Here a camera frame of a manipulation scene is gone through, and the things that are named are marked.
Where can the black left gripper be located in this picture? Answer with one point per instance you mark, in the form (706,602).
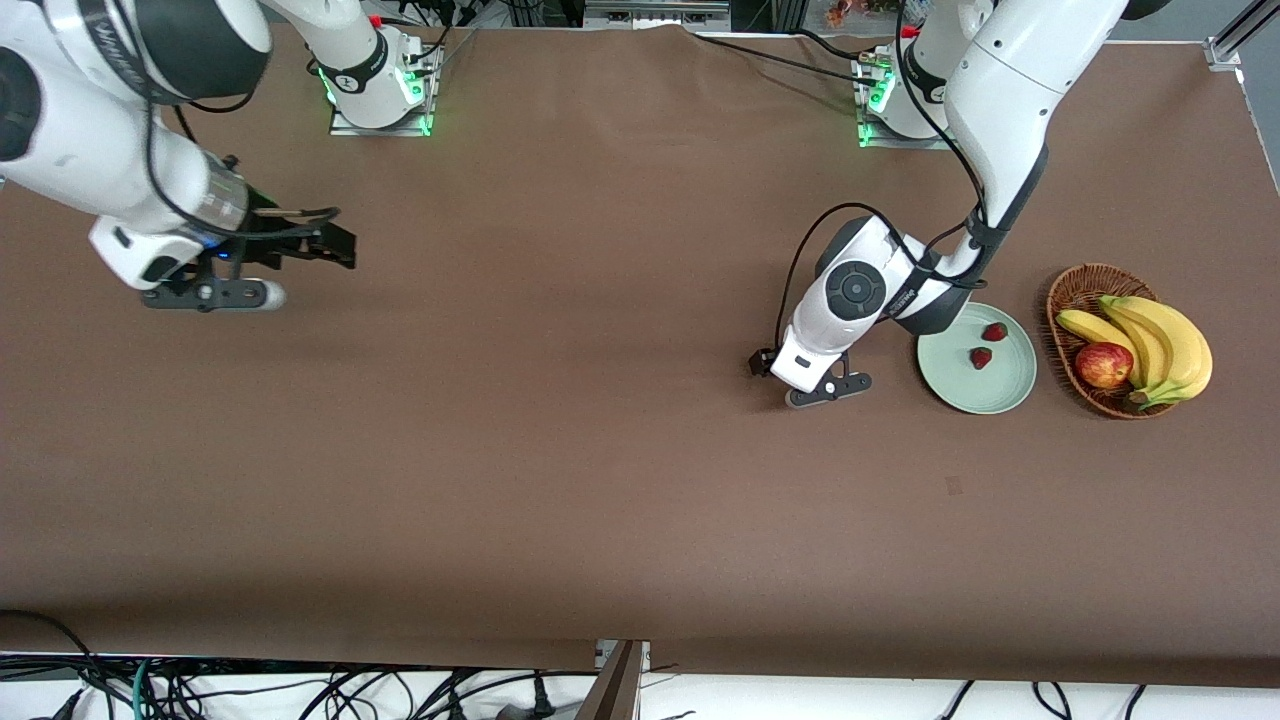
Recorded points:
(763,363)

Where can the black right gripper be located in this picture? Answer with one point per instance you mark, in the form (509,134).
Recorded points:
(272,240)

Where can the red strawberry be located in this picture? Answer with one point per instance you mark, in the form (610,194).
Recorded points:
(981,357)
(994,331)

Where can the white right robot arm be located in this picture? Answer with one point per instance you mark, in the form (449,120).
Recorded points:
(90,130)

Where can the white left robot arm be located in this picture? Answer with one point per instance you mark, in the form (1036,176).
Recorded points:
(1010,80)

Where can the pale green plate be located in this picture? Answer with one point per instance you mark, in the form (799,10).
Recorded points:
(990,390)

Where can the brown table cover sheet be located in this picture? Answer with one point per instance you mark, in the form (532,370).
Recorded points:
(640,500)

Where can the brown wicker basket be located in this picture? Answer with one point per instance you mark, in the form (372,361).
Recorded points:
(1085,280)

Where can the red apple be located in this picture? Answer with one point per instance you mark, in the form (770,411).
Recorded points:
(1103,365)

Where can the black power plug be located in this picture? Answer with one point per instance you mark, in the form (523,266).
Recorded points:
(542,700)

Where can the yellow banana bunch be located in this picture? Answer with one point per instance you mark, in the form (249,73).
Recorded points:
(1180,350)

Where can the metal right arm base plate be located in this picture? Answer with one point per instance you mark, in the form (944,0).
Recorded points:
(345,128)

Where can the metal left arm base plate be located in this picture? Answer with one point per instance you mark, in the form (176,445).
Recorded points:
(875,140)

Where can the aluminium table post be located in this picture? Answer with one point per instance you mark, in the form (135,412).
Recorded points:
(615,690)

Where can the aluminium frame rail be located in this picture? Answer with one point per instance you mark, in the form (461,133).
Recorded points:
(650,18)

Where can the aluminium frame profile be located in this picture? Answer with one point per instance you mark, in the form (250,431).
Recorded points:
(1240,30)

